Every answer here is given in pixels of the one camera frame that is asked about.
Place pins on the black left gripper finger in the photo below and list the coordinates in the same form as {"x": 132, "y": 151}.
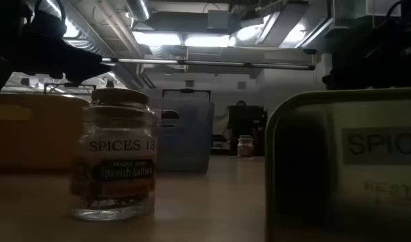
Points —
{"x": 91, "y": 65}

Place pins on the red and blue spice tin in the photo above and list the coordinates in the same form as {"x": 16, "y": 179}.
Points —
{"x": 353, "y": 188}

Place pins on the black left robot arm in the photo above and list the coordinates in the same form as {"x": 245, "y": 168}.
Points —
{"x": 0, "y": 50}

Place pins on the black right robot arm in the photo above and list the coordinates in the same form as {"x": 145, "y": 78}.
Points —
{"x": 407, "y": 27}

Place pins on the ceiling light panel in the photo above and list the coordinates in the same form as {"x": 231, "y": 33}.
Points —
{"x": 206, "y": 40}
{"x": 156, "y": 38}

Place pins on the yellow plastic tray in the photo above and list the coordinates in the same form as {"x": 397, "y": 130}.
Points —
{"x": 33, "y": 134}

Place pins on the grey metal bar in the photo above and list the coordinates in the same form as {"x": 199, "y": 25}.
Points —
{"x": 208, "y": 63}

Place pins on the grey plastic tray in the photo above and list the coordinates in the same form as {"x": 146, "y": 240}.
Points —
{"x": 188, "y": 144}

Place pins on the black background equipment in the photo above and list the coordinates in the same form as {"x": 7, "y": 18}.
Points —
{"x": 245, "y": 121}

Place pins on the silver ventilation duct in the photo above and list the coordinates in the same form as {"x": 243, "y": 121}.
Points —
{"x": 138, "y": 8}

